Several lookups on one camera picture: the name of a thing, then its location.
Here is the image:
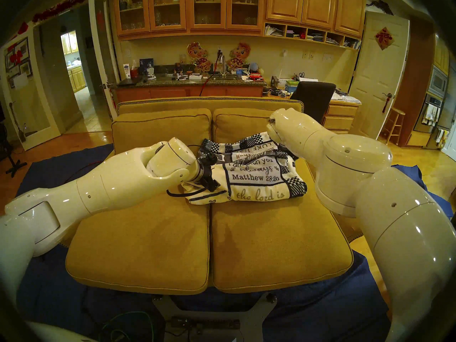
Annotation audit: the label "red diamond door ornament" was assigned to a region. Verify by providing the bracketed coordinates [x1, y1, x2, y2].
[375, 27, 394, 51]

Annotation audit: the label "granite top counter cabinet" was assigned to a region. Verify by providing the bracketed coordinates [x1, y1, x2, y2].
[111, 74, 267, 103]

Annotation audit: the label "thin red cable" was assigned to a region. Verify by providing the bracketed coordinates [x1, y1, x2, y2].
[64, 161, 104, 183]

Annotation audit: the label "mustard fabric loveseat sofa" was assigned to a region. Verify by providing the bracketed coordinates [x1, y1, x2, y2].
[51, 97, 369, 295]

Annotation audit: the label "cartoon pig wall decoration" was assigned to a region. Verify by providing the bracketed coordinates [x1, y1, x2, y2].
[227, 43, 251, 70]
[187, 42, 211, 73]

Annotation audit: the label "large navy floor cloth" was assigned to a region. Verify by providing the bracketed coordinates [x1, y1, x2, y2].
[14, 144, 389, 342]

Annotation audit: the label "white glass french door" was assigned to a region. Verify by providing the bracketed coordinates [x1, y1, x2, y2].
[0, 24, 61, 151]

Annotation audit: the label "white panel door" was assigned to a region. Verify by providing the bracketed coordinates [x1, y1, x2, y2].
[347, 12, 410, 140]

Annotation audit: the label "printed scripture fleece blanket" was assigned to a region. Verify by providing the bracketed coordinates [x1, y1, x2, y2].
[181, 132, 307, 205]

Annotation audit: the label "wooden cubby shelf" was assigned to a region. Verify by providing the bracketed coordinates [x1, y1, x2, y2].
[264, 22, 362, 50]

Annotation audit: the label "mustard sofa seat cushion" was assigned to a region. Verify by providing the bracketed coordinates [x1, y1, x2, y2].
[66, 160, 211, 295]
[210, 154, 354, 294]

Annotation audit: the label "red garland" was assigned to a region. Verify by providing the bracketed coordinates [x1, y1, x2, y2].
[32, 0, 89, 23]

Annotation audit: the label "black floor stand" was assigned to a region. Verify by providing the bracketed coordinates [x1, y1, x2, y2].
[0, 124, 27, 178]

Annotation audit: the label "thin green cable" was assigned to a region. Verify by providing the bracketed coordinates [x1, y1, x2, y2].
[102, 311, 154, 342]

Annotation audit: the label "dark office chair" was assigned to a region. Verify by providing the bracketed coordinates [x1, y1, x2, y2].
[290, 81, 336, 124]

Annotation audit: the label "mustard sofa back cushion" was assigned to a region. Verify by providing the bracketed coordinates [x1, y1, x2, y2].
[213, 108, 282, 144]
[112, 109, 212, 162]

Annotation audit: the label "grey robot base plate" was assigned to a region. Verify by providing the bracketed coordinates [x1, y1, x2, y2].
[153, 291, 278, 342]

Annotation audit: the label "wooden wall cabinets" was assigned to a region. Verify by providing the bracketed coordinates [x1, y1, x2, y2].
[113, 0, 367, 39]

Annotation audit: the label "crumpled navy cloth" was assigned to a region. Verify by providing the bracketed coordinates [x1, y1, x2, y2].
[392, 164, 455, 219]

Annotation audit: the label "black power strip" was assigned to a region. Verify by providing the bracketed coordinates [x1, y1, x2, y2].
[171, 318, 241, 330]

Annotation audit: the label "wooden desk with drawers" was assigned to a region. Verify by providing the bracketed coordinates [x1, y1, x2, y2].
[321, 95, 362, 135]

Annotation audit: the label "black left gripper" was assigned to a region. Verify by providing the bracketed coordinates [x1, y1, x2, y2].
[199, 159, 221, 193]

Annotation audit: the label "wooden stool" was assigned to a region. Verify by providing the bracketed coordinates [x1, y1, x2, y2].
[378, 107, 406, 146]

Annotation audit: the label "steel wall oven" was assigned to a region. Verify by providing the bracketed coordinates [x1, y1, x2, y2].
[422, 66, 449, 133]

